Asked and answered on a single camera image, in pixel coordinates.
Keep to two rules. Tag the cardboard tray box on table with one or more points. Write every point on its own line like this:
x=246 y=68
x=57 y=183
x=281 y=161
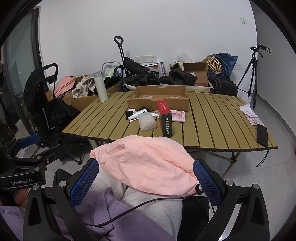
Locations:
x=176 y=97

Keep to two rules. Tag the wall power strip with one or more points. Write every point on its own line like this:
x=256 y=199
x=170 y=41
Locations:
x=146 y=59

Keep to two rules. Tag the trolley handle black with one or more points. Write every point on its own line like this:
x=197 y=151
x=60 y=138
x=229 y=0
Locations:
x=119 y=41

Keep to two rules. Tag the black stroller cart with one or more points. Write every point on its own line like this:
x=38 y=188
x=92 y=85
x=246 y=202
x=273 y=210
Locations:
x=49 y=116

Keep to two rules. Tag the white tube bottle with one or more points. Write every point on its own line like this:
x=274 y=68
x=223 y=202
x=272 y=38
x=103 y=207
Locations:
x=134 y=116

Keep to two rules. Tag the open cardboard box background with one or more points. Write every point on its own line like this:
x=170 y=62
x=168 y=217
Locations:
x=199 y=70

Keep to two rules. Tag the pink bag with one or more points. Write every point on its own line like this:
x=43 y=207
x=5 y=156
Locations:
x=64 y=85

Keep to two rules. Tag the black clothes pile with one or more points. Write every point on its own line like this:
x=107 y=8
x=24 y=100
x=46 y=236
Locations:
x=178 y=77

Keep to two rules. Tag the white thermos bottle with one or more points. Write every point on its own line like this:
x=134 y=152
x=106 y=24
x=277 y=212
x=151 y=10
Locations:
x=100 y=86

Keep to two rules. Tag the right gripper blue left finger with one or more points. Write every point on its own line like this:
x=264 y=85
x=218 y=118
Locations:
x=81 y=181

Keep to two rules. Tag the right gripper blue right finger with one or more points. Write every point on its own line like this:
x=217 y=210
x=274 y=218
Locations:
x=210 y=182

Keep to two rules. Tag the beige clothes pile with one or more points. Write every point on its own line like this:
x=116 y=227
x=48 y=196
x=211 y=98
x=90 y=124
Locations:
x=84 y=86

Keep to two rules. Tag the black camera tripod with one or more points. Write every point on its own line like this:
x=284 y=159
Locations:
x=252 y=91

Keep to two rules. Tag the frosted plastic container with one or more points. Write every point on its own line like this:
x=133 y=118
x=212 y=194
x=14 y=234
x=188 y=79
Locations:
x=147 y=122

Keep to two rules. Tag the black smartphone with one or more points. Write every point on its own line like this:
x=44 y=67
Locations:
x=262 y=135

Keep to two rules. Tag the blue bag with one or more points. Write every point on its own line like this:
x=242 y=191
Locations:
x=228 y=62

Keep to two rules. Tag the pink cartoon wallet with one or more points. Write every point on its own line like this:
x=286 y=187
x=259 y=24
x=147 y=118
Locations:
x=178 y=116

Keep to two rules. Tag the woven rattan ball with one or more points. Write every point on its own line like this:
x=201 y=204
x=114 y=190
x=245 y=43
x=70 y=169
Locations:
x=214 y=64

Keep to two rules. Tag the white metal rack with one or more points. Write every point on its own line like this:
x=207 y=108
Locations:
x=109 y=66

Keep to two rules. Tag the black backpack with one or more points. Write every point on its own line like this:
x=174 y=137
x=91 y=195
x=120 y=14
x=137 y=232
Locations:
x=222 y=84

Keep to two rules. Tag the pink cloth on lap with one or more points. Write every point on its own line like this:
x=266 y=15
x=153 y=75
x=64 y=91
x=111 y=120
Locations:
x=152 y=165

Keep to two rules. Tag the cardboard box left floor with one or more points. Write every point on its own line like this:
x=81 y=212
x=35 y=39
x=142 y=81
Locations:
x=78 y=103

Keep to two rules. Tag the red and green box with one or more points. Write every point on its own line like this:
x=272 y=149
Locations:
x=165 y=119

